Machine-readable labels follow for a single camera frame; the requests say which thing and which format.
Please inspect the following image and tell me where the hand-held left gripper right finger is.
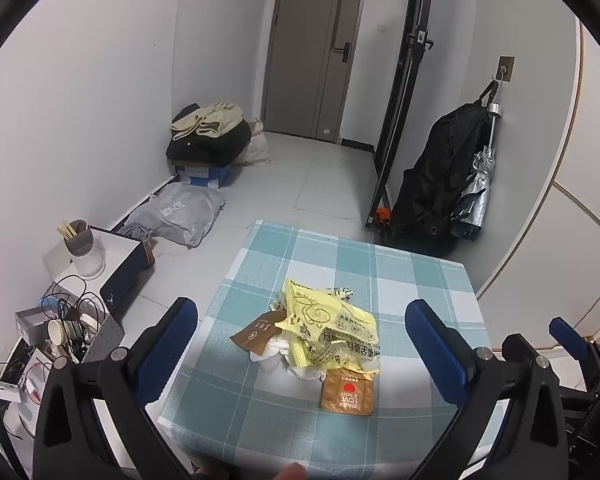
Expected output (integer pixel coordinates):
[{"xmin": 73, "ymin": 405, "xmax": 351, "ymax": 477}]
[{"xmin": 404, "ymin": 299, "xmax": 571, "ymax": 480}]

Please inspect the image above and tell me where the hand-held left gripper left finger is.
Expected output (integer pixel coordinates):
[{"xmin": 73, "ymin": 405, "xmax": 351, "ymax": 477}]
[{"xmin": 32, "ymin": 296, "xmax": 199, "ymax": 480}]

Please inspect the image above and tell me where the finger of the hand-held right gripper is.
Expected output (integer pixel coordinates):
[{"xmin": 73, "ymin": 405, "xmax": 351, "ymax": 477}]
[{"xmin": 549, "ymin": 316, "xmax": 600, "ymax": 391}]

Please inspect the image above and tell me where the brown foil packet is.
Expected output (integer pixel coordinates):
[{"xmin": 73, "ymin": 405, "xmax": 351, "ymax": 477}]
[
  {"xmin": 230, "ymin": 310, "xmax": 288, "ymax": 356},
  {"xmin": 320, "ymin": 367, "xmax": 376, "ymax": 417}
]

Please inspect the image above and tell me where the person's left hand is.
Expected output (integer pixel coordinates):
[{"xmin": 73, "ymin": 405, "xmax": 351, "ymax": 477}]
[{"xmin": 274, "ymin": 461, "xmax": 307, "ymax": 480}]

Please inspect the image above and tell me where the grey perforated case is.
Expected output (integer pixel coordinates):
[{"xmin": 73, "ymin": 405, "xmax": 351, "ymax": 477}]
[{"xmin": 82, "ymin": 312, "xmax": 126, "ymax": 363}]

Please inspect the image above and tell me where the checked teal tablecloth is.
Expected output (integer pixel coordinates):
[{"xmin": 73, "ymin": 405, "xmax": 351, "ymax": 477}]
[{"xmin": 157, "ymin": 220, "xmax": 506, "ymax": 480}]

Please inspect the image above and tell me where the paper cup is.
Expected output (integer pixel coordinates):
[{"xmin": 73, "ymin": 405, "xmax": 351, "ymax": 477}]
[{"xmin": 47, "ymin": 318, "xmax": 88, "ymax": 347}]

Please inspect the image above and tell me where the crumpled white tissue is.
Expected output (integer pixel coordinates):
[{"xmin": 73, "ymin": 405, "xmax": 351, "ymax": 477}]
[{"xmin": 250, "ymin": 330, "xmax": 331, "ymax": 383}]

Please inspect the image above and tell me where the white jar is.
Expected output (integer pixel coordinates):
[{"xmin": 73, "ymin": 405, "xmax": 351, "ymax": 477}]
[{"xmin": 70, "ymin": 242, "xmax": 106, "ymax": 280}]

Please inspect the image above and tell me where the yellow printed plastic bag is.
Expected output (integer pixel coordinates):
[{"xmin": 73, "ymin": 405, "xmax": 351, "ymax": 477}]
[{"xmin": 272, "ymin": 277, "xmax": 383, "ymax": 382}]

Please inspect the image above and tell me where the grey plastic mailing bag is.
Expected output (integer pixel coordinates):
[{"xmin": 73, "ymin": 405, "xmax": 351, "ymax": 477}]
[{"xmin": 117, "ymin": 182, "xmax": 227, "ymax": 249}]

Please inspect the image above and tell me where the grey cup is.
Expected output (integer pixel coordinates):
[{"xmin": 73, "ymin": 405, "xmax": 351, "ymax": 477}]
[{"xmin": 64, "ymin": 220, "xmax": 92, "ymax": 257}]

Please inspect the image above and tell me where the clear plastic box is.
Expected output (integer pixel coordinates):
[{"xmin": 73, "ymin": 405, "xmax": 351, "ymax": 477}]
[{"xmin": 15, "ymin": 306, "xmax": 56, "ymax": 346}]

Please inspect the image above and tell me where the white box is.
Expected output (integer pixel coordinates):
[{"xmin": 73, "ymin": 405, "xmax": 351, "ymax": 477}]
[{"xmin": 0, "ymin": 340, "xmax": 51, "ymax": 403}]

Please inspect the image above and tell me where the silver folded umbrella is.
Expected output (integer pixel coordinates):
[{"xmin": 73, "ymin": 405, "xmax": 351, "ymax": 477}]
[{"xmin": 450, "ymin": 102, "xmax": 504, "ymax": 239}]

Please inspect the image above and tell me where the black hanging jacket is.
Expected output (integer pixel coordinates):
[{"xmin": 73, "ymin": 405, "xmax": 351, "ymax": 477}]
[{"xmin": 392, "ymin": 80, "xmax": 501, "ymax": 257}]

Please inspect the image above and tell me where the blue cardboard box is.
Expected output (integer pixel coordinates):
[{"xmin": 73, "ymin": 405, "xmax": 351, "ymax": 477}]
[{"xmin": 172, "ymin": 157, "xmax": 241, "ymax": 189}]

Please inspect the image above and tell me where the black garment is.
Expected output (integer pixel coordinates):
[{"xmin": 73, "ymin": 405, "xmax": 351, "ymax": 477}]
[{"xmin": 166, "ymin": 120, "xmax": 252, "ymax": 167}]

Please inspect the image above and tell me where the beige tote bag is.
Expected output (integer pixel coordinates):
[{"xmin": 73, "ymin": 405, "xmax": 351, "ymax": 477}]
[{"xmin": 234, "ymin": 117, "xmax": 271, "ymax": 167}]

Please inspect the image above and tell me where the beige garment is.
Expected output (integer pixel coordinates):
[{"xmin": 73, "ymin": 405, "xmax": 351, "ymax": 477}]
[{"xmin": 171, "ymin": 101, "xmax": 245, "ymax": 142}]

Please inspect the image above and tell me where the grey-brown door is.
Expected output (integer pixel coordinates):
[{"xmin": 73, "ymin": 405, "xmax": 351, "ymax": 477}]
[{"xmin": 261, "ymin": 0, "xmax": 368, "ymax": 142}]

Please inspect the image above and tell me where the tangle of black cables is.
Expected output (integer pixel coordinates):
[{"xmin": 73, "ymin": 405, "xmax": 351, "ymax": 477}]
[{"xmin": 39, "ymin": 280, "xmax": 112, "ymax": 361}]

